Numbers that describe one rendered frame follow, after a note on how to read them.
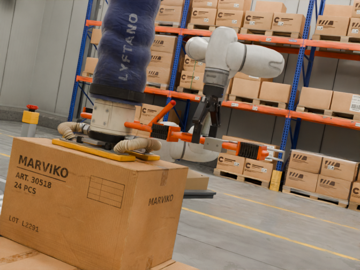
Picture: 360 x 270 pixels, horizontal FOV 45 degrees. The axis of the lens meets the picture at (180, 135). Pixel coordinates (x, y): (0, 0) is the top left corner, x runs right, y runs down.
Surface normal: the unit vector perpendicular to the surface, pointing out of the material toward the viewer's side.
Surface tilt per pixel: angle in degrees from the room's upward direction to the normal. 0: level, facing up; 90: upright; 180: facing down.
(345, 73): 90
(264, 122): 90
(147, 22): 77
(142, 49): 69
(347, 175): 93
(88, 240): 90
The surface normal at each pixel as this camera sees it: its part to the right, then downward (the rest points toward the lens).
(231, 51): 0.25, 0.08
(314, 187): -0.44, -0.04
